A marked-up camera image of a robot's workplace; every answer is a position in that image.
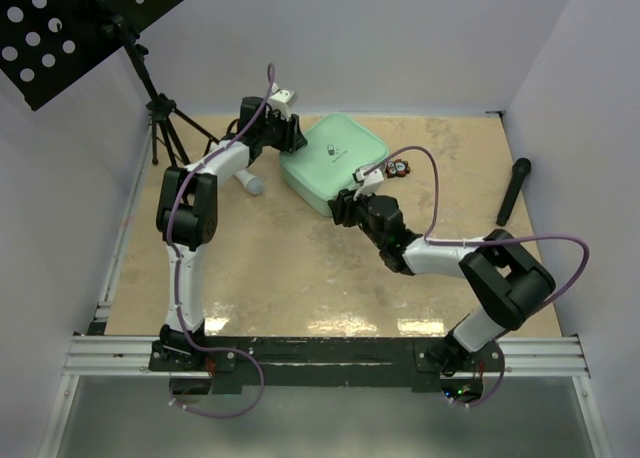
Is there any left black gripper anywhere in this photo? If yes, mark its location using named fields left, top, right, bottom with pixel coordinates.
left=259, top=108, right=308, bottom=154

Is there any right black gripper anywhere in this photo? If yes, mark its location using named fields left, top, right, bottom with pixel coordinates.
left=328, top=184, right=387, bottom=249

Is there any mint green medicine case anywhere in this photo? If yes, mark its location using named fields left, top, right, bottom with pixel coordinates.
left=279, top=113, right=390, bottom=217

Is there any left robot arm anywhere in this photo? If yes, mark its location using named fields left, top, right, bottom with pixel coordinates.
left=153, top=89, right=307, bottom=370

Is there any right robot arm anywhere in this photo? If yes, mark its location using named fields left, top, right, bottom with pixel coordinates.
left=328, top=190, right=556, bottom=373

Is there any white microphone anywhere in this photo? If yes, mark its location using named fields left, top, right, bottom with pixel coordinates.
left=234, top=169, right=265, bottom=196

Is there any red owl toy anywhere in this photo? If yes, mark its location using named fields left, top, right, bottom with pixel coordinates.
left=385, top=159, right=411, bottom=179

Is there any black microphone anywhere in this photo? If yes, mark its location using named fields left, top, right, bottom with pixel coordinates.
left=496, top=157, right=532, bottom=227

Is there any black perforated music stand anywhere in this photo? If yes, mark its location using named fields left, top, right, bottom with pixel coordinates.
left=1, top=0, right=217, bottom=164

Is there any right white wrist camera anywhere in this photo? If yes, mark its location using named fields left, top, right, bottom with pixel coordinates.
left=353, top=167, right=385, bottom=197

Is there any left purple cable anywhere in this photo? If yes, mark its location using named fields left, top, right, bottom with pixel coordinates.
left=167, top=62, right=279, bottom=419

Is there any purple cable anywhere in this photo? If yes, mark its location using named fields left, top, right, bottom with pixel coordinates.
left=362, top=146, right=593, bottom=409
left=167, top=62, right=279, bottom=419

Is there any black base frame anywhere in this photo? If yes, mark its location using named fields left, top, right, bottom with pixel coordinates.
left=149, top=333, right=505, bottom=394

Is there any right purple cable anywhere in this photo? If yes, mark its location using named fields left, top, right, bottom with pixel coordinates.
left=362, top=146, right=593, bottom=409

